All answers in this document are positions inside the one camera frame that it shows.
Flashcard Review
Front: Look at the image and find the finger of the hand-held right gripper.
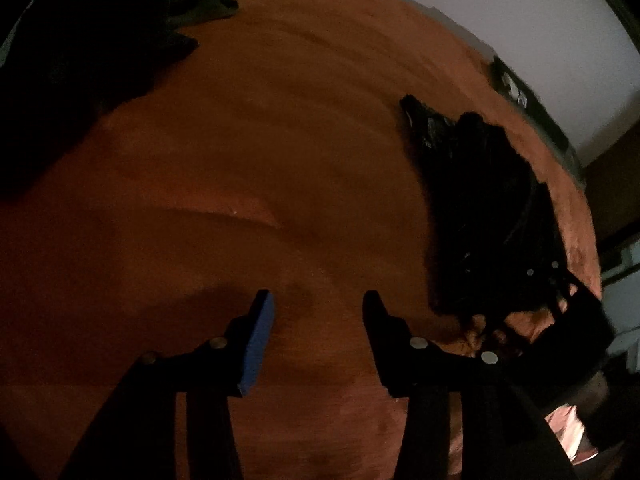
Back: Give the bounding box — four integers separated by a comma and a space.
521, 256, 582, 312

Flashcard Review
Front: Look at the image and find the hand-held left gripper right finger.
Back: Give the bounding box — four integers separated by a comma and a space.
362, 290, 581, 480

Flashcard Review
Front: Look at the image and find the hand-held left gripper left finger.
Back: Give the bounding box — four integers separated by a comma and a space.
60, 289, 277, 480

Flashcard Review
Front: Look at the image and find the dark wooden door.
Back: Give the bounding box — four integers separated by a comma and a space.
585, 127, 640, 251

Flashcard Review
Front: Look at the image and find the person's right hand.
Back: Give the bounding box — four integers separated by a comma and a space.
546, 406, 600, 466

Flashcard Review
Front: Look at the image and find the orange blanket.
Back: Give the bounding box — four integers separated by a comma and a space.
0, 0, 603, 480

